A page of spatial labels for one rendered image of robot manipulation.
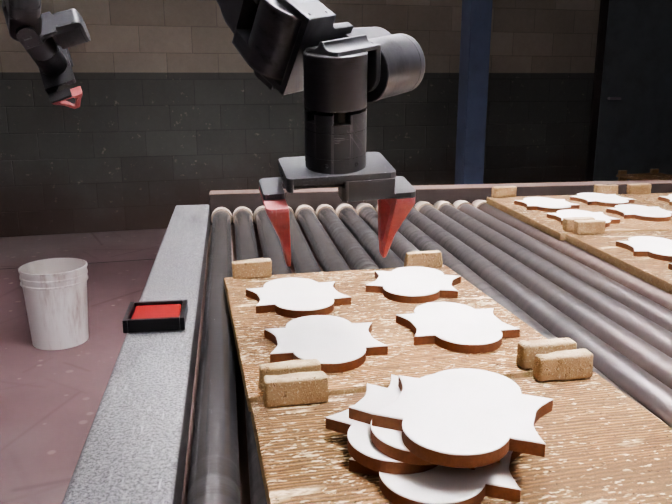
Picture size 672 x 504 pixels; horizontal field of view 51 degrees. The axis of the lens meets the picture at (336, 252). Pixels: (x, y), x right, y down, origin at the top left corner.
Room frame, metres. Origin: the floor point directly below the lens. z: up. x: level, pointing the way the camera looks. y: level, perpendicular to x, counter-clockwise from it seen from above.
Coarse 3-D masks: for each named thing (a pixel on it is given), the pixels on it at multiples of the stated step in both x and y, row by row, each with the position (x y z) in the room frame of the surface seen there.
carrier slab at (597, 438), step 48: (528, 384) 0.63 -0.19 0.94; (576, 384) 0.63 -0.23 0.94; (288, 432) 0.53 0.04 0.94; (336, 432) 0.53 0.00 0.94; (576, 432) 0.53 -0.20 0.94; (624, 432) 0.53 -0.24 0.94; (288, 480) 0.46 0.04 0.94; (336, 480) 0.46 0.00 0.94; (528, 480) 0.46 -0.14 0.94; (576, 480) 0.46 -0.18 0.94; (624, 480) 0.46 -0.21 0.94
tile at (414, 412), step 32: (416, 384) 0.53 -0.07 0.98; (448, 384) 0.53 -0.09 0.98; (480, 384) 0.53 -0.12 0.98; (512, 384) 0.53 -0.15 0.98; (384, 416) 0.48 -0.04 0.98; (416, 416) 0.48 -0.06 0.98; (448, 416) 0.48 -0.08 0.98; (480, 416) 0.48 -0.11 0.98; (512, 416) 0.48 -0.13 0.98; (416, 448) 0.44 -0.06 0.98; (448, 448) 0.43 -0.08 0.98; (480, 448) 0.43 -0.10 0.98; (512, 448) 0.44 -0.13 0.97; (544, 448) 0.44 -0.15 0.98
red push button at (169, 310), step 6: (138, 306) 0.88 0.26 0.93; (144, 306) 0.88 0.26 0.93; (150, 306) 0.88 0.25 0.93; (156, 306) 0.88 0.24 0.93; (162, 306) 0.88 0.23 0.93; (168, 306) 0.88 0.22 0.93; (174, 306) 0.88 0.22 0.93; (180, 306) 0.89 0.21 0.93; (138, 312) 0.86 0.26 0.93; (144, 312) 0.86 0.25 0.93; (150, 312) 0.86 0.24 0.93; (156, 312) 0.86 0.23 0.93; (162, 312) 0.86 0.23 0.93; (168, 312) 0.86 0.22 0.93; (174, 312) 0.86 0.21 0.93; (132, 318) 0.84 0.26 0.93; (138, 318) 0.84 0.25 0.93
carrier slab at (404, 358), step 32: (352, 288) 0.94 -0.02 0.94; (256, 320) 0.81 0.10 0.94; (288, 320) 0.81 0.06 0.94; (352, 320) 0.81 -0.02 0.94; (384, 320) 0.81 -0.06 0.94; (512, 320) 0.81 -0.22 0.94; (256, 352) 0.71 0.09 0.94; (416, 352) 0.71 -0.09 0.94; (448, 352) 0.71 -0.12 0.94; (512, 352) 0.71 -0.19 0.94; (256, 384) 0.63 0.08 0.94; (352, 384) 0.63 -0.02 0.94; (384, 384) 0.63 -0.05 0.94
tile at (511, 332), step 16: (432, 304) 0.84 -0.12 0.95; (448, 304) 0.84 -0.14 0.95; (400, 320) 0.80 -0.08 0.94; (416, 320) 0.78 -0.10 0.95; (432, 320) 0.78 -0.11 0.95; (448, 320) 0.78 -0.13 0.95; (464, 320) 0.78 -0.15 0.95; (480, 320) 0.78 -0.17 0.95; (496, 320) 0.78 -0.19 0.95; (416, 336) 0.73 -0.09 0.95; (432, 336) 0.73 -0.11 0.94; (448, 336) 0.73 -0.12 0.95; (464, 336) 0.73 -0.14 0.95; (480, 336) 0.73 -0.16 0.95; (496, 336) 0.73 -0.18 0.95; (512, 336) 0.75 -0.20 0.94; (464, 352) 0.71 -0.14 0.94; (480, 352) 0.71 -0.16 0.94
